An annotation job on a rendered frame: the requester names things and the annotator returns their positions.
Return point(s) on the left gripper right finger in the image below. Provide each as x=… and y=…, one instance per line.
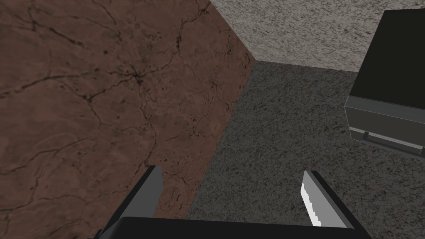
x=323, y=205

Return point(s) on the grey and black appliance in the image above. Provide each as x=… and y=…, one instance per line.
x=390, y=76

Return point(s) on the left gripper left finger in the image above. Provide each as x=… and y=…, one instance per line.
x=142, y=198

